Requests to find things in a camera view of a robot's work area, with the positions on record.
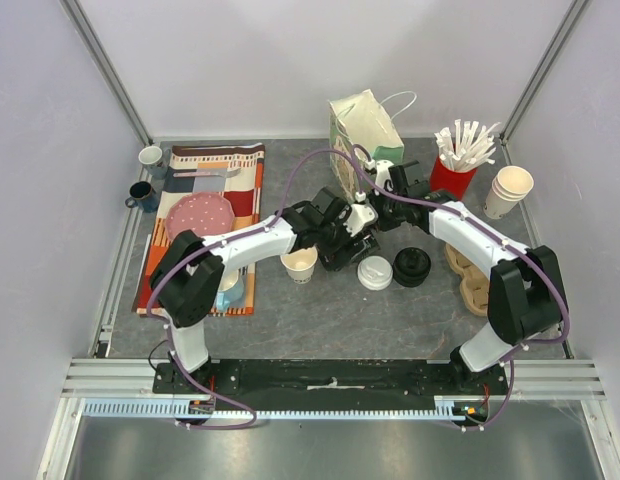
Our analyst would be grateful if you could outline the light blue ceramic mug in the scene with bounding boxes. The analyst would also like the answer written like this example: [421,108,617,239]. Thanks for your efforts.
[214,270,244,312]

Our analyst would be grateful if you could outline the pink dotted plate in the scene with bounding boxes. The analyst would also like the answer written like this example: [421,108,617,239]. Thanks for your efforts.
[165,192,235,241]

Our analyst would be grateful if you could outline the white paper cup stack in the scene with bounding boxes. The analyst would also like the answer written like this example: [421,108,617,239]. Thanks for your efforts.
[484,165,534,219]

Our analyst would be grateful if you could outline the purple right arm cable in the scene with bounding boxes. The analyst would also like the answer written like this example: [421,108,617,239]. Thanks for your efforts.
[352,144,571,432]

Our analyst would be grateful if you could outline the dark blue ceramic mug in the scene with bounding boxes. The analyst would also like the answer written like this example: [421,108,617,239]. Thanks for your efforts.
[124,181,160,213]

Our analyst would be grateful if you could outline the aluminium frame post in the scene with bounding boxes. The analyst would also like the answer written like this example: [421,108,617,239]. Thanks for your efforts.
[500,0,590,147]
[60,0,154,145]

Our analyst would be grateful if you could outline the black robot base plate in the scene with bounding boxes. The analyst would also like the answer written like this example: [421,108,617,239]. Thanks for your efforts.
[152,357,509,414]

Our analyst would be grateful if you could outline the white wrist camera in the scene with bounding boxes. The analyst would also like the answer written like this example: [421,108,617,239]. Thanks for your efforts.
[375,160,394,192]
[344,203,378,237]

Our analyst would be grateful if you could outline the green patterned paper bag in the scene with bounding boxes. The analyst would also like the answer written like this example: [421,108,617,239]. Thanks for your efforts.
[327,88,419,211]

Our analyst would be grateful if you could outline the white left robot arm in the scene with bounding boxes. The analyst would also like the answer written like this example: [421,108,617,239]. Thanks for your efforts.
[149,198,378,393]

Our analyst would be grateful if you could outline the black plastic lid stack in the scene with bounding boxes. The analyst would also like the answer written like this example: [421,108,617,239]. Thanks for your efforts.
[392,247,431,288]

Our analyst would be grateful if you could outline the white plastic cup lid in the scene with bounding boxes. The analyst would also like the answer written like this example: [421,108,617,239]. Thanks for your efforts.
[357,256,393,291]

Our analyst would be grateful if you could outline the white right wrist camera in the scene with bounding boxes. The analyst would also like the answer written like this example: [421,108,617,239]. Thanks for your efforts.
[375,160,394,192]

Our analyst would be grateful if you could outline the white wrapped straws bundle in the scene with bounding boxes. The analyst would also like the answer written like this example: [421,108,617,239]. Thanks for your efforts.
[434,119,500,173]

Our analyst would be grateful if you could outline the aluminium frame post right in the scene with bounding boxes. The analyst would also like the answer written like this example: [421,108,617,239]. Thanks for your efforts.
[500,0,590,147]

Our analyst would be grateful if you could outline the aluminium frame post left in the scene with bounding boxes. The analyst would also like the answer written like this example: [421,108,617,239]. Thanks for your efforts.
[60,0,154,145]

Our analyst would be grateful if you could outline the colourful patterned placemat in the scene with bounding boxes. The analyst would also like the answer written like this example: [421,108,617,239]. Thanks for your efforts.
[133,143,265,316]

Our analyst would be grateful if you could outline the grey ceramic mug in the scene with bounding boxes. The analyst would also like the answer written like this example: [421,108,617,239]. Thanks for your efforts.
[138,145,169,180]

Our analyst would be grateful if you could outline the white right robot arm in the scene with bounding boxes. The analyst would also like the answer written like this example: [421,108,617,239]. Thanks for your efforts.
[366,160,569,394]

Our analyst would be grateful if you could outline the white slotted cable duct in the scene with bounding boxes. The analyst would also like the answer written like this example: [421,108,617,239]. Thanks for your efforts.
[83,397,465,421]

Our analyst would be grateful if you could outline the brown pulp cup carrier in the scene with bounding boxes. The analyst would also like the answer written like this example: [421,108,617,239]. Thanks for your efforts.
[444,244,490,317]

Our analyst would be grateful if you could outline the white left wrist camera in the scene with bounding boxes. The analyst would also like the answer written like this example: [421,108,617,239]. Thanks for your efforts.
[344,203,378,237]

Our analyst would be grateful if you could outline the red ribbed paper cup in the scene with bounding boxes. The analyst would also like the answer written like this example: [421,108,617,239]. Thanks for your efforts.
[429,155,477,201]

